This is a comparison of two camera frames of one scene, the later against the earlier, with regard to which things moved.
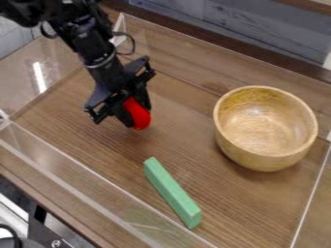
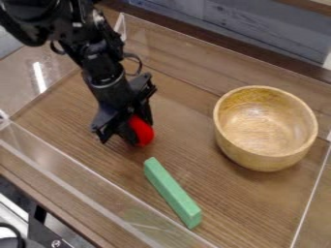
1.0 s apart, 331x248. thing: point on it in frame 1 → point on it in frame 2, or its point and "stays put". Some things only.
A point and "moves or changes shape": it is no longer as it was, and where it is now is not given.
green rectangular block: [180, 201] stays put
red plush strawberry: [139, 112] moves or changes shape
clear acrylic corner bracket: [121, 27] stays put
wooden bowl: [266, 127] stays put
